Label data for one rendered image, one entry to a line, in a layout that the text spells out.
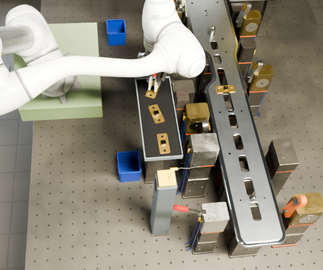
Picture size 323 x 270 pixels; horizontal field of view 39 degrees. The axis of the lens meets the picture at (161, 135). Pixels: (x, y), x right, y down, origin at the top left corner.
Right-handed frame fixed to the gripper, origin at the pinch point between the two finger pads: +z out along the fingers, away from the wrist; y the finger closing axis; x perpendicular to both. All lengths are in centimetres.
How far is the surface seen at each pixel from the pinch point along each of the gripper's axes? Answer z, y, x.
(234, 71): 20.3, 28.2, 35.3
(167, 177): 4.3, 16.8, -34.5
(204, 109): 12.3, 21.1, 4.2
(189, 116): 12.3, 16.3, -1.5
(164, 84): 4.3, 3.5, 4.0
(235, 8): 22, 19, 78
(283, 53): 50, 51, 85
